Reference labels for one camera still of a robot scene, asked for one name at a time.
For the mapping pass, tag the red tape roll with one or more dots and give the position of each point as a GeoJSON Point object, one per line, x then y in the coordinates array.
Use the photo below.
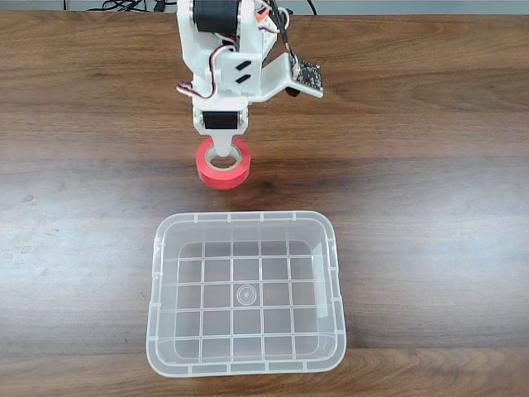
{"type": "Point", "coordinates": [223, 182]}

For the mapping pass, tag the clear plastic box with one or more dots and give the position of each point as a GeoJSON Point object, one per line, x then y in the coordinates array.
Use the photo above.
{"type": "Point", "coordinates": [248, 295]}

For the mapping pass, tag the camera module on white bracket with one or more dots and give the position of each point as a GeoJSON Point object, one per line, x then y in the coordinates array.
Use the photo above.
{"type": "Point", "coordinates": [308, 76]}

